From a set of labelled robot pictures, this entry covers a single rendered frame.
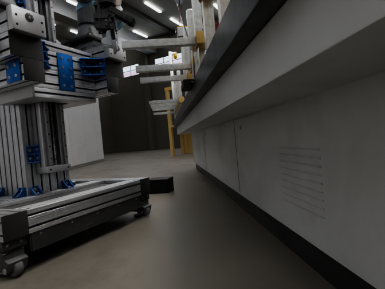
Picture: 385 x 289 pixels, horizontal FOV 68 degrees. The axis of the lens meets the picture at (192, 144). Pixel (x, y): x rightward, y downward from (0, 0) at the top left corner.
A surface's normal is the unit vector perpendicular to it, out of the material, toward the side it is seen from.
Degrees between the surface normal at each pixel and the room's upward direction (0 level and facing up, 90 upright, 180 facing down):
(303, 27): 90
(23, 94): 90
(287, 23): 90
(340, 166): 90
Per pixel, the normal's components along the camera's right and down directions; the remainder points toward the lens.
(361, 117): -0.99, 0.09
